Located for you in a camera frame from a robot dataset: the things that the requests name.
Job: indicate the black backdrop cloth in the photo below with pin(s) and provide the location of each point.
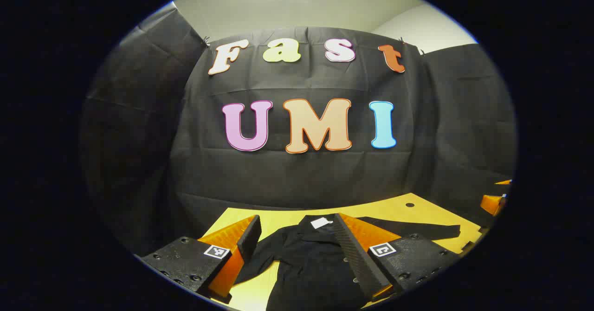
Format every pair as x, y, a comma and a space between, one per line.
297, 176

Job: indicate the black table edge clamp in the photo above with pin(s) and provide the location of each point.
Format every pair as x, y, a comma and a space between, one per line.
468, 246

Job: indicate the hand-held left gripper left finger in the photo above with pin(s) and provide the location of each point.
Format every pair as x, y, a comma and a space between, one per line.
249, 236

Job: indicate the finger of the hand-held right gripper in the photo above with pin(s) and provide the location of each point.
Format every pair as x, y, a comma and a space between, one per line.
505, 181
492, 204

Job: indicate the black button shirt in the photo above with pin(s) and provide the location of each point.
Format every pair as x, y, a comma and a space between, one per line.
306, 264

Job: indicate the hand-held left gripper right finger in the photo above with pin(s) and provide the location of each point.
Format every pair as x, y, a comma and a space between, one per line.
355, 255

